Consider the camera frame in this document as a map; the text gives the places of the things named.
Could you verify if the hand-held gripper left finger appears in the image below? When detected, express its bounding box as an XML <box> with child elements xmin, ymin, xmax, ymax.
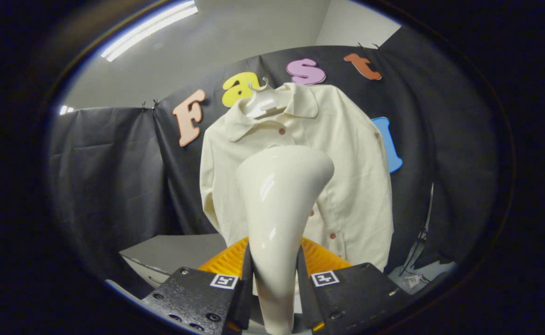
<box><xmin>141</xmin><ymin>236</ymin><xmax>254</xmax><ymax>335</ymax></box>

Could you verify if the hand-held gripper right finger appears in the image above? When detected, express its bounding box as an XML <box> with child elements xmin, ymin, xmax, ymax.
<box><xmin>296</xmin><ymin>237</ymin><xmax>412</xmax><ymax>332</ymax></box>

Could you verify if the cream button shirt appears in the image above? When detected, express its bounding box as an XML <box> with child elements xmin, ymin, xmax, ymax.
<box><xmin>200</xmin><ymin>83</ymin><xmax>395</xmax><ymax>273</ymax></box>

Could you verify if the white garment steamer head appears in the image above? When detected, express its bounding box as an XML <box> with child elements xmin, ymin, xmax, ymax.
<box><xmin>236</xmin><ymin>145</ymin><xmax>335</xmax><ymax>335</ymax></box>

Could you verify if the grey curved table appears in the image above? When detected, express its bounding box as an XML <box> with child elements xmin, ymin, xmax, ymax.
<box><xmin>120</xmin><ymin>233</ymin><xmax>229</xmax><ymax>287</ymax></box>

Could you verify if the thin metal stand pole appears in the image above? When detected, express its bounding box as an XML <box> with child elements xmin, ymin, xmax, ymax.
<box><xmin>400</xmin><ymin>182</ymin><xmax>436</xmax><ymax>276</ymax></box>

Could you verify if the black backdrop cloth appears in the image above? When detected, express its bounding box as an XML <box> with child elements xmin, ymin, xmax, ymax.
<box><xmin>49</xmin><ymin>26</ymin><xmax>498</xmax><ymax>298</ymax></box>

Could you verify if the white plastic hanger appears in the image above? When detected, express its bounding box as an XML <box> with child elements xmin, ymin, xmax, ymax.
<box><xmin>243</xmin><ymin>78</ymin><xmax>288</xmax><ymax>119</ymax></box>

